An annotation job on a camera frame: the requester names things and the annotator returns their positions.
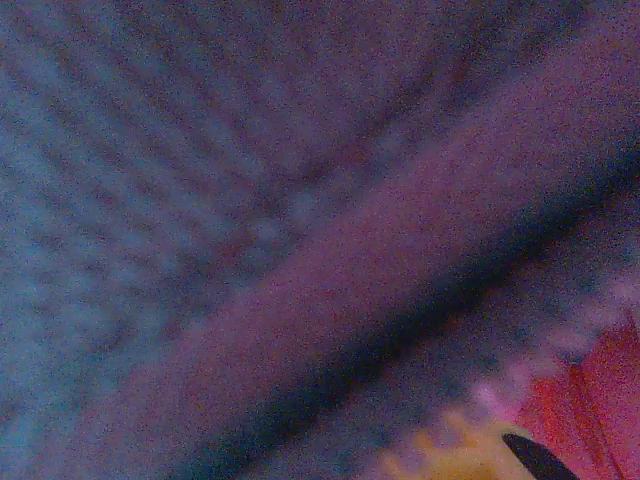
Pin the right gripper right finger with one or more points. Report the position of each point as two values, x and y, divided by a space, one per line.
540 462

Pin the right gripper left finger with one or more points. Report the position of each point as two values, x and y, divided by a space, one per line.
465 460

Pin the pink backpack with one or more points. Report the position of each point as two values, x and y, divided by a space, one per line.
200 150

